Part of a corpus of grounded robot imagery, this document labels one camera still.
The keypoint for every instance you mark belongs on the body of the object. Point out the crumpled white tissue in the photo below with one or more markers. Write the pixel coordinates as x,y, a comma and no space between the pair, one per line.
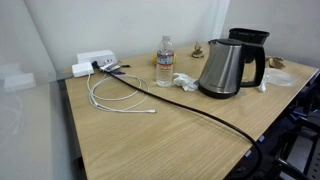
184,81

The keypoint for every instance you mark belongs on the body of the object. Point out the clear plastic water bottle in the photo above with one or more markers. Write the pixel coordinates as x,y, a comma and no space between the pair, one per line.
164,73

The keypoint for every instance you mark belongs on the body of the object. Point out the stainless steel electric kettle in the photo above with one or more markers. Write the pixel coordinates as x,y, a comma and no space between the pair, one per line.
221,76

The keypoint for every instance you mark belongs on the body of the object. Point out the white power strip box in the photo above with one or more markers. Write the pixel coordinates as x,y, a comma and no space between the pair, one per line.
101,57

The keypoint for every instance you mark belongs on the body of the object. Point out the white power adapter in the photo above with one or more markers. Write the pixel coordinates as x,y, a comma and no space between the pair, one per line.
82,69

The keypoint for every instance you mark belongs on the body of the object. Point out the white tissue by tape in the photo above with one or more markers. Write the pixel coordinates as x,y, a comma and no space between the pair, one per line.
262,86

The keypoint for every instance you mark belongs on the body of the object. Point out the clear tape roll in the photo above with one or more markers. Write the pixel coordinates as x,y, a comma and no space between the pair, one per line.
278,77

